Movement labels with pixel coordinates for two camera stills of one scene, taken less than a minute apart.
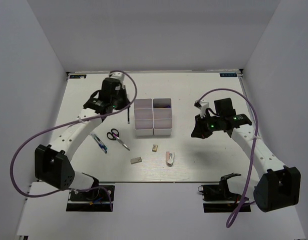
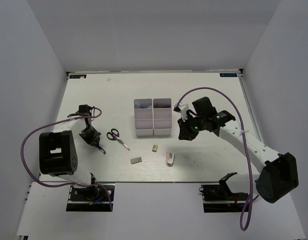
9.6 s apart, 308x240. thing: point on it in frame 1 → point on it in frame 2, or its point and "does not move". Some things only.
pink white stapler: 169,158 does not move
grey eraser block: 136,160 does not move
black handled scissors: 114,135 does not move
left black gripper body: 120,101 → 90,135
